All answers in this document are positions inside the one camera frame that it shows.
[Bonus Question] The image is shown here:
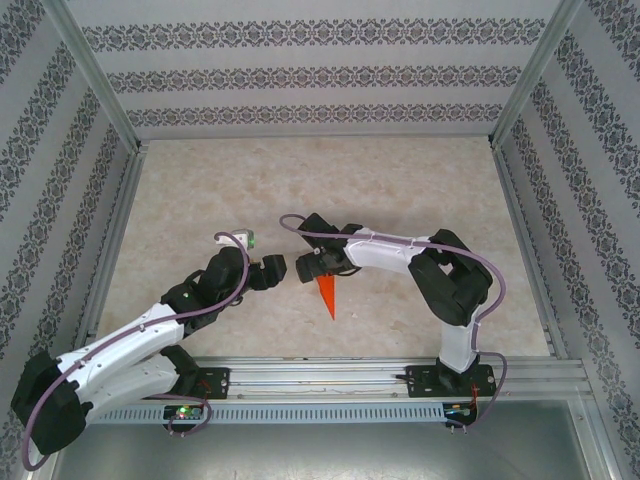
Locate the left controller board with LEDs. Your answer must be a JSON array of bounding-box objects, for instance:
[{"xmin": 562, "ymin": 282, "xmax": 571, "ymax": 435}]
[{"xmin": 163, "ymin": 403, "xmax": 205, "ymax": 422}]

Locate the grey slotted cable duct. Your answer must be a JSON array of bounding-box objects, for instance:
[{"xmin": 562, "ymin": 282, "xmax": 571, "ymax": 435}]
[{"xmin": 92, "ymin": 402, "xmax": 447, "ymax": 425}]

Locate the controller board with leds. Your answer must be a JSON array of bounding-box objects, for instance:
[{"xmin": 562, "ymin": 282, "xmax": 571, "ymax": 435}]
[
  {"xmin": 443, "ymin": 402, "xmax": 480, "ymax": 420},
  {"xmin": 163, "ymin": 403, "xmax": 205, "ymax": 422}
]

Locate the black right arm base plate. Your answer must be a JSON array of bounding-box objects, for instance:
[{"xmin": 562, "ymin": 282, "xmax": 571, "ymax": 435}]
[{"xmin": 407, "ymin": 364, "xmax": 497, "ymax": 400}]

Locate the aluminium frame post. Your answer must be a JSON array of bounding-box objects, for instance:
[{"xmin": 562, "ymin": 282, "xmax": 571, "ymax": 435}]
[
  {"xmin": 488, "ymin": 0, "xmax": 586, "ymax": 151},
  {"xmin": 42, "ymin": 0, "xmax": 147, "ymax": 157}
]

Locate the orange paper sheet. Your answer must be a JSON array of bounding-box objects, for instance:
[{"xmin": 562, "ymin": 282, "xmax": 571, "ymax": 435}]
[{"xmin": 314, "ymin": 273, "xmax": 338, "ymax": 321}]

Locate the aluminium frame bar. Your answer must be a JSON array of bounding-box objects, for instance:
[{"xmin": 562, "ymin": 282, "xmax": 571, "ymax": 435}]
[{"xmin": 569, "ymin": 397, "xmax": 634, "ymax": 480}]

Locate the aluminium table side rail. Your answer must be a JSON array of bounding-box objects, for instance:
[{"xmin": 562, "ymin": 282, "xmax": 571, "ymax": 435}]
[
  {"xmin": 491, "ymin": 142, "xmax": 571, "ymax": 360},
  {"xmin": 68, "ymin": 142, "xmax": 150, "ymax": 365}
]

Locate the right controller board with LEDs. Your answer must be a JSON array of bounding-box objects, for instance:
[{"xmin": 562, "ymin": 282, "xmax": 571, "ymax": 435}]
[{"xmin": 443, "ymin": 402, "xmax": 480, "ymax": 420}]

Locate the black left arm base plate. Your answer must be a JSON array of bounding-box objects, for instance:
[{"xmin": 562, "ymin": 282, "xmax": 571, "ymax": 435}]
[{"xmin": 172, "ymin": 366, "xmax": 231, "ymax": 401}]

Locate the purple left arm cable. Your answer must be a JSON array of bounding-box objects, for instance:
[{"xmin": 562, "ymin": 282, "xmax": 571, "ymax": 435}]
[{"xmin": 22, "ymin": 230, "xmax": 251, "ymax": 471}]

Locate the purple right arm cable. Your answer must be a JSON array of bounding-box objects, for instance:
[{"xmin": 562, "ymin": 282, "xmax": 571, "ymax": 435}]
[{"xmin": 278, "ymin": 214, "xmax": 511, "ymax": 435}]

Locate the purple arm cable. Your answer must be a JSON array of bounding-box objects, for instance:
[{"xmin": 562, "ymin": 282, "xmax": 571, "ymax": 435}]
[
  {"xmin": 22, "ymin": 230, "xmax": 251, "ymax": 471},
  {"xmin": 278, "ymin": 214, "xmax": 511, "ymax": 435}
]

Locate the aluminium mounting rail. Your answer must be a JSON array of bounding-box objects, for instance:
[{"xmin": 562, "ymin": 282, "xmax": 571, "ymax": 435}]
[{"xmin": 47, "ymin": 355, "xmax": 595, "ymax": 401}]

